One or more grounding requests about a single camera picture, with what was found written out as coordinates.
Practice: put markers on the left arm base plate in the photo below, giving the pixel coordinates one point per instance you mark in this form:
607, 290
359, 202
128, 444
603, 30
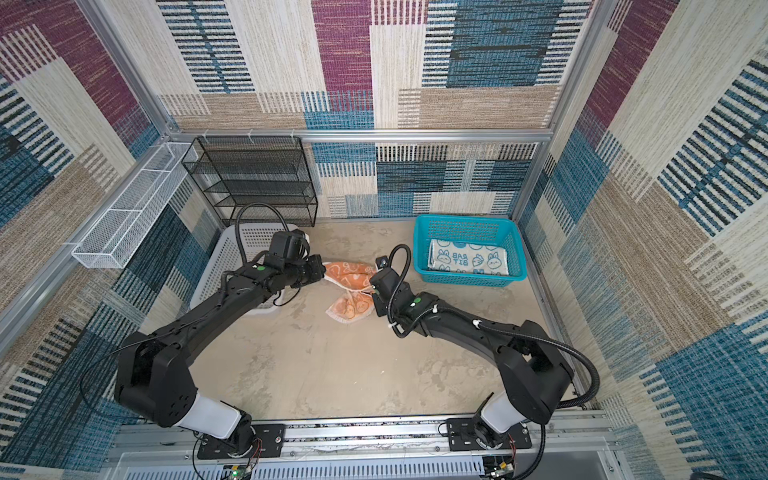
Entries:
254, 441

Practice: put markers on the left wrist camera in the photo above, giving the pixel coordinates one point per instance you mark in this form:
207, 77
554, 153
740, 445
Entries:
288, 247

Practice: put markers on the teal bicycle print towel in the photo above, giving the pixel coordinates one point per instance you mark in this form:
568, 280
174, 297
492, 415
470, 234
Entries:
466, 258

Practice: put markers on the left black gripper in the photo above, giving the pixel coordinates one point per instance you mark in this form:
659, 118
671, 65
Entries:
316, 266

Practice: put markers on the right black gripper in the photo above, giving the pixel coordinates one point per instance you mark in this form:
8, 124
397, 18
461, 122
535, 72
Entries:
380, 306

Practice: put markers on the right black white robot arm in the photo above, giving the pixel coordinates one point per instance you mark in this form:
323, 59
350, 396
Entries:
539, 374

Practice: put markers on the white wire mesh tray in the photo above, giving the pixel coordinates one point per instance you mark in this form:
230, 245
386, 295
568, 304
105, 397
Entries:
118, 233

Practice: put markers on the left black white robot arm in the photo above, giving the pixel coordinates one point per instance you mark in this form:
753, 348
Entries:
153, 377

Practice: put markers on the white plastic laundry basket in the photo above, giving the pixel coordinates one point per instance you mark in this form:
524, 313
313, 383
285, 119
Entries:
234, 258

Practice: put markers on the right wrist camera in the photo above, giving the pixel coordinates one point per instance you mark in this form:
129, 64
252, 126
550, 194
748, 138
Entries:
386, 279

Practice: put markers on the black wire shelf rack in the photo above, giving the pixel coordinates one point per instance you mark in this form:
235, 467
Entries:
232, 172

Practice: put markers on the orange bear print towel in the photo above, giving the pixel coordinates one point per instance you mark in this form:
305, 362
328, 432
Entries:
354, 279

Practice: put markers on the teal plastic basket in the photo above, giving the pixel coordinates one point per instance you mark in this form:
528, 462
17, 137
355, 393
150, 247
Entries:
488, 231

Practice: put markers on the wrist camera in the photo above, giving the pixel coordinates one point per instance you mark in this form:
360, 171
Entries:
288, 247
386, 279

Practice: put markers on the aluminium mounting rail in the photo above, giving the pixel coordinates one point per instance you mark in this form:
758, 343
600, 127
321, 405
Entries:
309, 439

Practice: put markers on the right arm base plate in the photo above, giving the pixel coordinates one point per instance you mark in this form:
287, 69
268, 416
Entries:
471, 434

